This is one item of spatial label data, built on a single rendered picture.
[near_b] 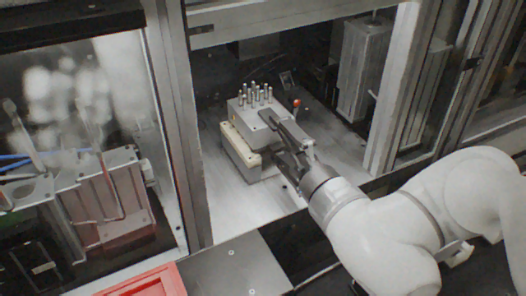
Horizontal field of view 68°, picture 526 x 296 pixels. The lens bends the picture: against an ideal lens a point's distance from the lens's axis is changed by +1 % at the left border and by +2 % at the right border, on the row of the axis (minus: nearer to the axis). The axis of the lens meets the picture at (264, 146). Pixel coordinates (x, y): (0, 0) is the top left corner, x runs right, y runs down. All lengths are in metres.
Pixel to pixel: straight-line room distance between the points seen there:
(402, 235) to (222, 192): 0.39
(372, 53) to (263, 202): 0.40
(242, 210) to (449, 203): 0.38
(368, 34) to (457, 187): 0.41
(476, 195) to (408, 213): 0.09
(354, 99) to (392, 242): 0.47
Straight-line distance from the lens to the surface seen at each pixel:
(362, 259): 0.56
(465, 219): 0.58
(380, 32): 0.89
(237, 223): 0.75
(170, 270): 0.64
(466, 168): 0.59
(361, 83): 0.93
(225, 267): 0.70
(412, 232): 0.57
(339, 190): 0.61
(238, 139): 0.83
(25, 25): 0.39
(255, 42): 0.73
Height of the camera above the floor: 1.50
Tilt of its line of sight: 40 degrees down
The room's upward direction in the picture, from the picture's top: straight up
